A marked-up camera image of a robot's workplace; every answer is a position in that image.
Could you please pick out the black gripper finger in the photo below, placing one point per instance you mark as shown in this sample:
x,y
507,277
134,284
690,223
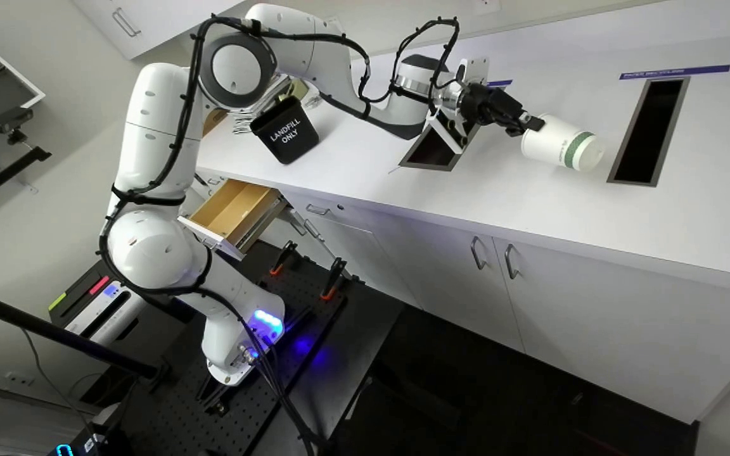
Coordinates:
x,y
528,122

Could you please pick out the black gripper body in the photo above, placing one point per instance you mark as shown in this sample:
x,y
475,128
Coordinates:
x,y
476,105

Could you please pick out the white paper cup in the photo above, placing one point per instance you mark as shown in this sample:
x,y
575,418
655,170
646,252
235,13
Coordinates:
x,y
561,142

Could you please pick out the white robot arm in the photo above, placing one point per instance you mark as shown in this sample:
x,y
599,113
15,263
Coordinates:
x,y
229,101

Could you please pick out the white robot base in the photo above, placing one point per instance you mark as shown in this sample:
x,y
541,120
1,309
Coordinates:
x,y
239,334

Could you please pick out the near counter trash slot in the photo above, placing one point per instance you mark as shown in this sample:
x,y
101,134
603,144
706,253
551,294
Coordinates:
x,y
438,142

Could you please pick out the counter trash slot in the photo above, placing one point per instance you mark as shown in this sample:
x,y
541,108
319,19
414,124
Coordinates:
x,y
650,132
438,142

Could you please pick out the far counter trash slot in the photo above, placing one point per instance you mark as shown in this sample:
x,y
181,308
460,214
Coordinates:
x,y
650,132

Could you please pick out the blue label strip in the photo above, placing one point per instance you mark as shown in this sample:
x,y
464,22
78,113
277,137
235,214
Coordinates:
x,y
678,71

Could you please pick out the black landfill trash bin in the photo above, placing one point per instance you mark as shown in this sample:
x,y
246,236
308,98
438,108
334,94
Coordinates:
x,y
284,130

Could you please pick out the open wooden drawer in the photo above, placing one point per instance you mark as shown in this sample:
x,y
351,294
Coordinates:
x,y
233,217

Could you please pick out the black optical breadboard table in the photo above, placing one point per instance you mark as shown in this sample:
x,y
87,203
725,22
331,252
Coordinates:
x,y
185,410

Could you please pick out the black tripod stand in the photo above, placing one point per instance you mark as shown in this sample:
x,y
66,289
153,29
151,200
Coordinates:
x,y
77,342

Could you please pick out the left cabinet door handle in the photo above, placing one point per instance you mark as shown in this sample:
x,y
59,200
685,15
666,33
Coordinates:
x,y
479,253

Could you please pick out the cabinet door handle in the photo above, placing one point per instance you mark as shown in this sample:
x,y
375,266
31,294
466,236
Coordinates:
x,y
479,253
509,253

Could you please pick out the right cabinet door handle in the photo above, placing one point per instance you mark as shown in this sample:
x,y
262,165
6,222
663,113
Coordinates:
x,y
509,253

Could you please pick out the closed drawer handle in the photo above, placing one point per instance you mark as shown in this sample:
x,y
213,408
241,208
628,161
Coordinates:
x,y
319,210

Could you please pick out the red handled clamp right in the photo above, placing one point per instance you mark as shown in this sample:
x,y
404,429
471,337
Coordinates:
x,y
332,282

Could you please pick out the red handled clamp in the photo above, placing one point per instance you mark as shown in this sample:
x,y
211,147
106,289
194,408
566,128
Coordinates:
x,y
332,282
284,253

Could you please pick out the red handled clamp left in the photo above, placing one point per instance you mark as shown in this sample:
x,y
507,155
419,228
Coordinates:
x,y
284,253

